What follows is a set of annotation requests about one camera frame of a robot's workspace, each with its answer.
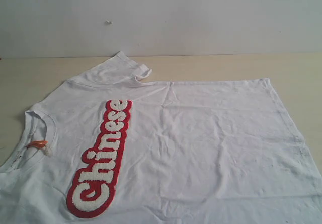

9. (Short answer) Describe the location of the white t-shirt red patch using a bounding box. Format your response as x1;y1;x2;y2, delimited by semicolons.
1;52;321;223

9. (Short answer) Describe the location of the orange hang tag loop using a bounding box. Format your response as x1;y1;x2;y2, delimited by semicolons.
26;140;48;149

